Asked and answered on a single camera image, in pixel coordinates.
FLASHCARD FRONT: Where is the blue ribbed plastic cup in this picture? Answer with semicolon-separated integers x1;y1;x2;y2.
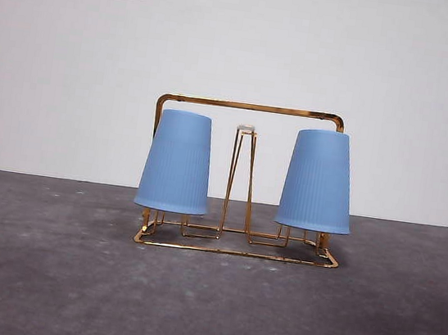
132;105;220;218
273;124;364;238

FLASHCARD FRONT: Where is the gold wire cup rack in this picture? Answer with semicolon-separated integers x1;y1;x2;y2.
133;89;360;271

